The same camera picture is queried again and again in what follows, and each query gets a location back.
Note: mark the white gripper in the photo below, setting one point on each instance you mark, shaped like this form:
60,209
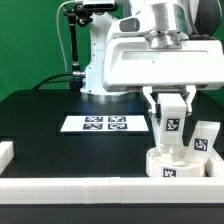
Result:
130,63

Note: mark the white round stool seat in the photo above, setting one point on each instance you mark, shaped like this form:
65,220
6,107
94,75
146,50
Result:
189,164

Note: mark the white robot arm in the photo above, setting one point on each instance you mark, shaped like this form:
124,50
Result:
153,46

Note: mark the white sheet with tags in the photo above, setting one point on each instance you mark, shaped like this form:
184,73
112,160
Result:
104,123

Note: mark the white left fence block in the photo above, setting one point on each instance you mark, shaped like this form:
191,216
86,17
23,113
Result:
6,154

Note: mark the overhead camera bar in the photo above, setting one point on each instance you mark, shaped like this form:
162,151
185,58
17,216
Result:
99,4

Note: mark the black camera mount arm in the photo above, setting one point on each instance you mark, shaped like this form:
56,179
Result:
76,16

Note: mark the white front fence rail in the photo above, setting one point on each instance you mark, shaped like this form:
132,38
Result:
111,190

